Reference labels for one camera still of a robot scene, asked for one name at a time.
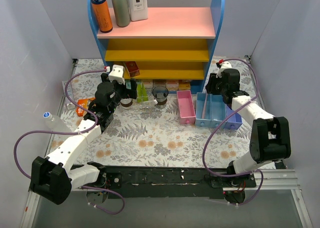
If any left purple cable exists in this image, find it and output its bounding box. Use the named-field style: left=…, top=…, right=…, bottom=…
left=13, top=67, right=126, bottom=215

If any orange red soap box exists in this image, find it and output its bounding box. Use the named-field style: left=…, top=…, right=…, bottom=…
left=165, top=79, right=179, bottom=92

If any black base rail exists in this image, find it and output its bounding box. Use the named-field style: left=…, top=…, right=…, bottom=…
left=77, top=164, right=251, bottom=199

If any clear water bottle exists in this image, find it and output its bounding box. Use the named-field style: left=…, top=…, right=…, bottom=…
left=43, top=111, right=72, bottom=133

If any white labelled bottle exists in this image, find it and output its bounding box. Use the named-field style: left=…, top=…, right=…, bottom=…
left=128, top=0, right=148, bottom=22

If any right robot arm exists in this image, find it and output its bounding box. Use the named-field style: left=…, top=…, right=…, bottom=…
left=205, top=68, right=292, bottom=187

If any green toothpaste tube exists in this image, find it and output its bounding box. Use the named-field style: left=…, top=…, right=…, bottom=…
left=136, top=83, right=143, bottom=103
left=141, top=84, right=149, bottom=102

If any blue wooden shelf unit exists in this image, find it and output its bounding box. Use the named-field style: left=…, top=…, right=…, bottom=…
left=87, top=0, right=225, bottom=94

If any orange spray bottle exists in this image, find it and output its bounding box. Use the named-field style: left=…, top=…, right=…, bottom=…
left=90, top=0, right=113, bottom=33

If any dark blue cup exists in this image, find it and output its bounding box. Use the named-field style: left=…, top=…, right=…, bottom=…
left=152, top=85, right=169, bottom=109

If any clear textured glass tray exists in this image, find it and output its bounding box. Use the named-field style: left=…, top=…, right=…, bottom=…
left=114, top=94, right=179, bottom=120

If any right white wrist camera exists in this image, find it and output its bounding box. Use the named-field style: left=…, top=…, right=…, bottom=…
left=216, top=59, right=232, bottom=78

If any red small box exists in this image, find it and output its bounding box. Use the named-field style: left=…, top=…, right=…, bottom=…
left=123, top=61, right=140, bottom=78

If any purple blue drawer box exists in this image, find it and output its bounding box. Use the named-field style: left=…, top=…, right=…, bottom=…
left=224, top=105, right=243, bottom=131

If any pink drawer box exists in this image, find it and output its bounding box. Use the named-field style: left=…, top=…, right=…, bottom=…
left=176, top=90, right=196, bottom=125

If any light blue drawer box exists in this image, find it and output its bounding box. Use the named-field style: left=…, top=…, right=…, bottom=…
left=195, top=92, right=212, bottom=128

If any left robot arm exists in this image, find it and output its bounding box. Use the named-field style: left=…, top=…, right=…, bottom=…
left=29, top=73, right=137, bottom=205

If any clear cup brown base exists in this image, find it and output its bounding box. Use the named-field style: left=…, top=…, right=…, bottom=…
left=120, top=98, right=133, bottom=110

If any purple cable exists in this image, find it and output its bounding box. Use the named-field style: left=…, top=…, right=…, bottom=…
left=202, top=58, right=264, bottom=205
left=13, top=67, right=126, bottom=215

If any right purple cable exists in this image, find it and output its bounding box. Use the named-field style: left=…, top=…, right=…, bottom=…
left=202, top=58, right=264, bottom=205

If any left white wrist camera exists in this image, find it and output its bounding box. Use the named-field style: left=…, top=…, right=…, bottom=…
left=105, top=64, right=125, bottom=85

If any yellow soap box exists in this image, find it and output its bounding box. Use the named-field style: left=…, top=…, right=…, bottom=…
left=178, top=80, right=192, bottom=91

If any aluminium frame rail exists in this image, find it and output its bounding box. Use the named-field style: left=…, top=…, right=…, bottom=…
left=222, top=169, right=314, bottom=228

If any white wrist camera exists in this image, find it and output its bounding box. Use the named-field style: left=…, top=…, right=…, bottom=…
left=105, top=64, right=125, bottom=85
left=216, top=59, right=232, bottom=78

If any grey green bottle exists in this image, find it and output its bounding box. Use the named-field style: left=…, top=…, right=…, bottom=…
left=111, top=0, right=131, bottom=27

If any orange razor package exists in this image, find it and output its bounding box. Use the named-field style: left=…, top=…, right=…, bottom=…
left=75, top=97, right=95, bottom=117

